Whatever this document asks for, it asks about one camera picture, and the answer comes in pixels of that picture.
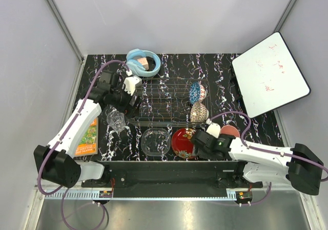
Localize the blue and red patterned bowl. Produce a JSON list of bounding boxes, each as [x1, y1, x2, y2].
[[189, 82, 207, 104]]

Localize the red floral plate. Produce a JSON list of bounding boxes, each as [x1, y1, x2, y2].
[[171, 128, 196, 159]]

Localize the white whiteboard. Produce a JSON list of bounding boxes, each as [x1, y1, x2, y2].
[[232, 32, 311, 118]]

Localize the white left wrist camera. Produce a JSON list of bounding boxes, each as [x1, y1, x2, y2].
[[122, 76, 142, 96]]

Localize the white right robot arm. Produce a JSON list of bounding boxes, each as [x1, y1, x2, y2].
[[191, 130, 324, 196]]

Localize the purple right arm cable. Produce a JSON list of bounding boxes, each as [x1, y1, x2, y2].
[[207, 111, 328, 207]]

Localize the pink plastic cup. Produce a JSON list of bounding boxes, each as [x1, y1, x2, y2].
[[220, 125, 240, 137]]

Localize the pink wooden cube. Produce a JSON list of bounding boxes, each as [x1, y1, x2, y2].
[[137, 57, 149, 71]]

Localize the clear glass plate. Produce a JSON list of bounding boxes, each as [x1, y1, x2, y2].
[[141, 128, 171, 157]]

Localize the brown patterned bowl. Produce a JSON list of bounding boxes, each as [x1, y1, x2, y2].
[[190, 101, 209, 122]]

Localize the orange children's book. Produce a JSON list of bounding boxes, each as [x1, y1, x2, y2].
[[75, 118, 98, 157]]

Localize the clear drinking glass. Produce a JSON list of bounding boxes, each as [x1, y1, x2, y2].
[[107, 111, 126, 133]]

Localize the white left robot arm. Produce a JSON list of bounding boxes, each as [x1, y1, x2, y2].
[[33, 72, 142, 188]]

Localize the metal wire dish rack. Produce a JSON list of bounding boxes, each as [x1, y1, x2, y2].
[[129, 77, 212, 128]]

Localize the light blue headphones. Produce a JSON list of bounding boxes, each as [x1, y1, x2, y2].
[[126, 49, 161, 78]]

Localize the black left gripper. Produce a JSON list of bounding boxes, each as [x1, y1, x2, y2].
[[111, 81, 142, 118]]

